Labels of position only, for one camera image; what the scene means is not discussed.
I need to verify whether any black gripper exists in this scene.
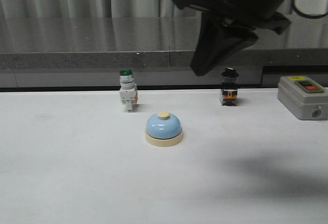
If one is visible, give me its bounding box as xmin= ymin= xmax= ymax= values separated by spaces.
xmin=172 ymin=0 xmax=291 ymax=76

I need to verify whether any light blue desk bell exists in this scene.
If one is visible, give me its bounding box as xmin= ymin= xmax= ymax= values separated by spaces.
xmin=145 ymin=111 xmax=183 ymax=147

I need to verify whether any grey push button box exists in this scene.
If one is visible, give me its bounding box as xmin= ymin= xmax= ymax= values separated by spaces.
xmin=277 ymin=76 xmax=327 ymax=120

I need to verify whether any grey stone counter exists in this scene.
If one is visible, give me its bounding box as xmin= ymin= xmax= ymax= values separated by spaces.
xmin=1 ymin=15 xmax=327 ymax=91

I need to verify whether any black rotary selector switch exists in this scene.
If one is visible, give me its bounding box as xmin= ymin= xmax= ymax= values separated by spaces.
xmin=220 ymin=67 xmax=239 ymax=106

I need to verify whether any black cable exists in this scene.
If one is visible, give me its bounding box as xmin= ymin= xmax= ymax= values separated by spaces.
xmin=291 ymin=0 xmax=328 ymax=19

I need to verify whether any green pushbutton switch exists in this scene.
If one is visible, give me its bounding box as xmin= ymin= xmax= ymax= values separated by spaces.
xmin=119 ymin=69 xmax=138 ymax=112

